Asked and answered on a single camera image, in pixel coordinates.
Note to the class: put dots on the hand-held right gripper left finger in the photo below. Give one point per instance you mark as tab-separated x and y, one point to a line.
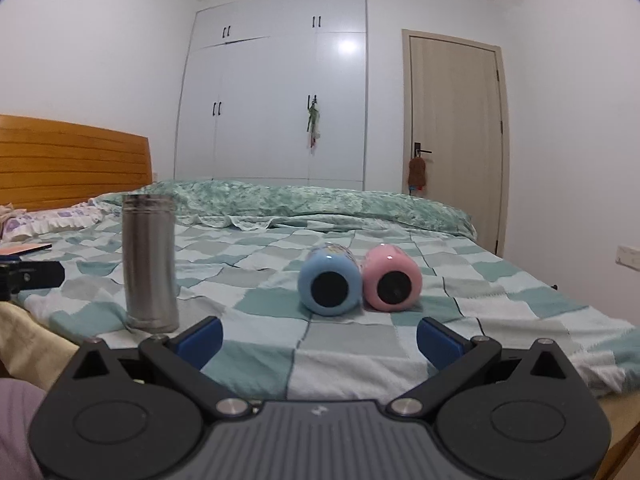
204	344

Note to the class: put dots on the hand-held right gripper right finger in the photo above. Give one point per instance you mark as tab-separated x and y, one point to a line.
436	344

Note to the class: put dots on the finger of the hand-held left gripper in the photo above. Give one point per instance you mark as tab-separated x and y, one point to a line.
35	275

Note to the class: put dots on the pink cup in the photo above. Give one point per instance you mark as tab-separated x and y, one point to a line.
387	262

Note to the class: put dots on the blue cup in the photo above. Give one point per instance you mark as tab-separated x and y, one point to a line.
312	266

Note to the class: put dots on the stainless steel cup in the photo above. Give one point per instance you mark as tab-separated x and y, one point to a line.
150	260

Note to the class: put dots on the floral white pillow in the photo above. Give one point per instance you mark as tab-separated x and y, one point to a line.
50	222

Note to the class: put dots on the pale yellow cloth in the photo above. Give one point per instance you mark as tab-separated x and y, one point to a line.
25	335

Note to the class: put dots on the green checkered blanket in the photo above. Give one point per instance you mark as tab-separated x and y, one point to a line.
350	345

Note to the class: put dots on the wooden bed headboard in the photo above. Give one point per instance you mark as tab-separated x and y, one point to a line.
75	165

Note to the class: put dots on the pink clothing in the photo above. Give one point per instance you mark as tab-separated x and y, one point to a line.
15	430

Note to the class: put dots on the green floral quilt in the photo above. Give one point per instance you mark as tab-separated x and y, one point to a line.
300	205

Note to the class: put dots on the brown hanging plush toy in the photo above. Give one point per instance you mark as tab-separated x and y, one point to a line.
416	172

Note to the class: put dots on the beige wooden door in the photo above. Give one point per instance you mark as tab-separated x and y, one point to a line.
455	135

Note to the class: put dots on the white wardrobe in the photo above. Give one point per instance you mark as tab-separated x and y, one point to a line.
265	110

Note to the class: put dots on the green hanging ornament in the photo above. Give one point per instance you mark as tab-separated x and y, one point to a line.
313	125

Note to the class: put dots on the wooden bed side rail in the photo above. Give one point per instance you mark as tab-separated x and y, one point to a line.
622	435

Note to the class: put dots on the white wall socket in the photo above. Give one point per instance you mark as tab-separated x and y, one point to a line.
630	255

